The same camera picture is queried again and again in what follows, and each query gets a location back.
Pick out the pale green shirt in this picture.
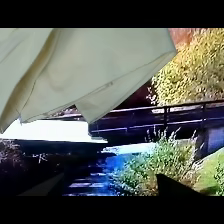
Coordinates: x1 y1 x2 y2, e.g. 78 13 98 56
0 27 178 134

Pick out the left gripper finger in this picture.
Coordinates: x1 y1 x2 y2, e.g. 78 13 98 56
18 172 66 197

